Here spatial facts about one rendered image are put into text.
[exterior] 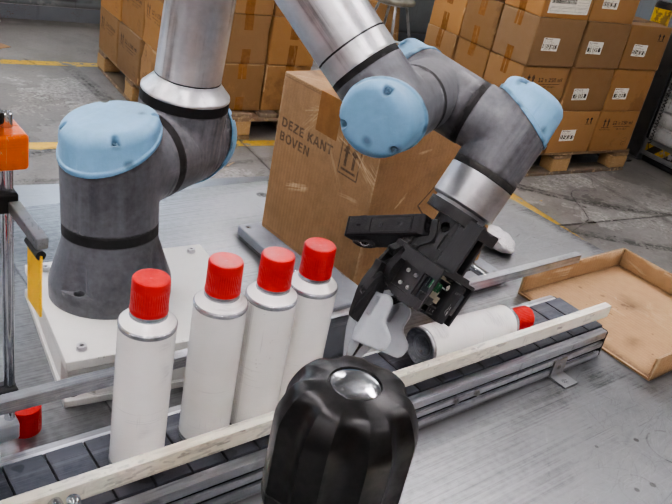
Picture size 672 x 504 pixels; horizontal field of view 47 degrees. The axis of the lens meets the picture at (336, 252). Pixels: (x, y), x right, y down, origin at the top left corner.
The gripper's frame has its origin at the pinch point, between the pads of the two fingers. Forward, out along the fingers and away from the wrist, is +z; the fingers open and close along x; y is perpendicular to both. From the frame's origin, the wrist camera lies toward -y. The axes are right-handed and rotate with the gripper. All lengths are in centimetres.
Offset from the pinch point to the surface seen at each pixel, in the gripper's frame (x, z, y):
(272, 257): -19.4, -6.1, 1.0
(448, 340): 13.3, -6.2, 2.2
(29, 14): 159, 12, -511
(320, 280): -12.9, -6.2, 1.8
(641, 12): 392, -217, -243
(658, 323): 63, -24, 5
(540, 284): 52, -19, -12
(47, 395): -30.0, 14.7, -2.8
